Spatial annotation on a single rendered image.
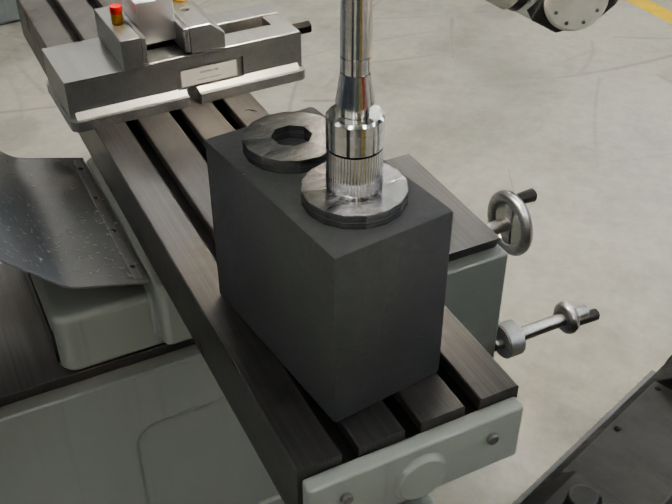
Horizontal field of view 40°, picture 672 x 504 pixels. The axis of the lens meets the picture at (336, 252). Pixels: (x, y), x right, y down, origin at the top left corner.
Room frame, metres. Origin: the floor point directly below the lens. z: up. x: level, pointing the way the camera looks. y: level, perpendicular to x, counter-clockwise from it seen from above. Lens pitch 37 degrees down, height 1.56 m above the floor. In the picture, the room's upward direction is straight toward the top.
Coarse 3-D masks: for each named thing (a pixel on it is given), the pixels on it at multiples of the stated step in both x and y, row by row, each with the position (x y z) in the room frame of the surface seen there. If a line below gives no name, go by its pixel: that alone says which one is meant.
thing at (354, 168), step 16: (336, 144) 0.63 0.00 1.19; (352, 144) 0.62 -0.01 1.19; (368, 144) 0.62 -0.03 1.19; (336, 160) 0.63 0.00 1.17; (352, 160) 0.62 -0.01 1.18; (368, 160) 0.62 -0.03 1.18; (336, 176) 0.63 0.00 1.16; (352, 176) 0.62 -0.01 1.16; (368, 176) 0.62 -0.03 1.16; (336, 192) 0.63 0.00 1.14; (352, 192) 0.62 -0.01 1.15; (368, 192) 0.63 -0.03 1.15
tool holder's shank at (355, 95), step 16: (352, 0) 0.63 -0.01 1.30; (368, 0) 0.64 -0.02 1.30; (352, 16) 0.63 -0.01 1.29; (368, 16) 0.64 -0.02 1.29; (352, 32) 0.63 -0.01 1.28; (368, 32) 0.64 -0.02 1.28; (352, 48) 0.63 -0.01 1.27; (368, 48) 0.64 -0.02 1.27; (352, 64) 0.63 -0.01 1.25; (368, 64) 0.64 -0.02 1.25; (352, 80) 0.63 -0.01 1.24; (368, 80) 0.64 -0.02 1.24; (336, 96) 0.64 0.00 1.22; (352, 96) 0.63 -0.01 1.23; (368, 96) 0.63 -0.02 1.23; (352, 112) 0.63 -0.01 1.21; (368, 112) 0.64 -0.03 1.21
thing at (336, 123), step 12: (336, 108) 0.65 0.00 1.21; (372, 108) 0.65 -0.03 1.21; (336, 120) 0.63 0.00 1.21; (348, 120) 0.63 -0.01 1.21; (360, 120) 0.63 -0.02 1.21; (372, 120) 0.63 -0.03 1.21; (384, 120) 0.64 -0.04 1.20; (336, 132) 0.63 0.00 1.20; (348, 132) 0.62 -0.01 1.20; (360, 132) 0.62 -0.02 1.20; (372, 132) 0.63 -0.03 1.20
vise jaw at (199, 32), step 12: (180, 12) 1.22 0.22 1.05; (192, 12) 1.22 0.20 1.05; (204, 12) 1.26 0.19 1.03; (180, 24) 1.18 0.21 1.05; (192, 24) 1.18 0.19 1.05; (204, 24) 1.18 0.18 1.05; (216, 24) 1.21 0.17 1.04; (180, 36) 1.18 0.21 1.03; (192, 36) 1.17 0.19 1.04; (204, 36) 1.18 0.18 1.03; (216, 36) 1.19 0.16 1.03; (192, 48) 1.17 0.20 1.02; (204, 48) 1.18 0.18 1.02; (216, 48) 1.19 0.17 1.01
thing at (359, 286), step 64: (256, 128) 0.74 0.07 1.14; (320, 128) 0.74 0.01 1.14; (256, 192) 0.66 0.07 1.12; (320, 192) 0.63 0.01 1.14; (384, 192) 0.63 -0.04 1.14; (256, 256) 0.67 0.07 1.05; (320, 256) 0.58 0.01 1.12; (384, 256) 0.59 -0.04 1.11; (448, 256) 0.63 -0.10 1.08; (256, 320) 0.68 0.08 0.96; (320, 320) 0.58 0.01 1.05; (384, 320) 0.59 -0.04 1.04; (320, 384) 0.58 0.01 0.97; (384, 384) 0.59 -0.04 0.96
